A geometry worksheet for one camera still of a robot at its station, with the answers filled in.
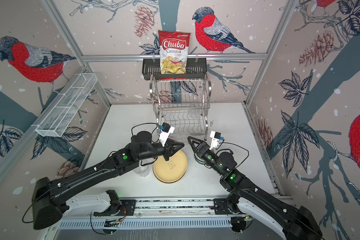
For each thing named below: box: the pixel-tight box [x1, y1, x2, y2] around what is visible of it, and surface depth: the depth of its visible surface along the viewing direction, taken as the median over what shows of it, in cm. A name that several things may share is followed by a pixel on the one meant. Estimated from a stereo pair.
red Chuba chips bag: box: [158, 30, 191, 75], surface depth 85 cm
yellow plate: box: [152, 150, 188, 184], surface depth 85 cm
